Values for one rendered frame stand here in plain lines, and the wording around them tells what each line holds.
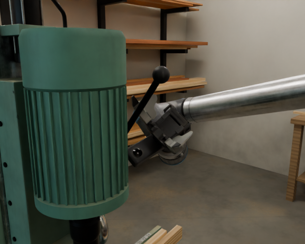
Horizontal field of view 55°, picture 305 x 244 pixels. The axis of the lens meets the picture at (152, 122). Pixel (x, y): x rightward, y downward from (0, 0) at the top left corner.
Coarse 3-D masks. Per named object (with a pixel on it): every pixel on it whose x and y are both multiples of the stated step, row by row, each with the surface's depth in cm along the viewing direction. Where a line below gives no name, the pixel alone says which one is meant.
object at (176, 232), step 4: (176, 228) 91; (180, 228) 91; (168, 232) 89; (172, 232) 89; (176, 232) 89; (180, 232) 91; (164, 236) 87; (168, 236) 87; (172, 236) 88; (176, 236) 90; (180, 236) 92; (160, 240) 85; (164, 240) 85; (168, 240) 86; (172, 240) 88; (176, 240) 90
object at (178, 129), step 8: (168, 112) 70; (176, 112) 70; (160, 120) 70; (168, 120) 70; (176, 120) 69; (184, 120) 69; (152, 128) 69; (160, 128) 69; (168, 128) 70; (176, 128) 69; (184, 128) 69; (160, 136) 69; (168, 136) 69; (160, 144) 73
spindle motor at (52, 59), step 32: (32, 32) 43; (64, 32) 42; (96, 32) 44; (32, 64) 44; (64, 64) 43; (96, 64) 44; (32, 96) 46; (64, 96) 45; (96, 96) 46; (32, 128) 48; (64, 128) 46; (96, 128) 47; (32, 160) 51; (64, 160) 47; (96, 160) 48; (64, 192) 48; (96, 192) 49; (128, 192) 57
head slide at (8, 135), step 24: (0, 96) 55; (0, 120) 57; (24, 120) 54; (0, 144) 59; (24, 144) 55; (24, 168) 56; (24, 192) 57; (24, 216) 58; (48, 216) 62; (24, 240) 60; (48, 240) 63
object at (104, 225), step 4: (100, 216) 75; (104, 216) 76; (100, 220) 75; (104, 220) 75; (104, 224) 75; (104, 228) 75; (100, 232) 75; (104, 232) 75; (108, 232) 76; (100, 236) 75; (104, 236) 75; (100, 240) 75; (104, 240) 75
